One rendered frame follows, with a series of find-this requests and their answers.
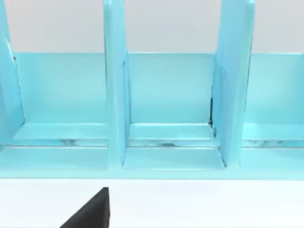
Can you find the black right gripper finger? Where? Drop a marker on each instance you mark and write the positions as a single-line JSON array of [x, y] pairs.
[[96, 211]]

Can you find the light blue rack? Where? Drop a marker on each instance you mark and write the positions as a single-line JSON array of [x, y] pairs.
[[171, 95]]

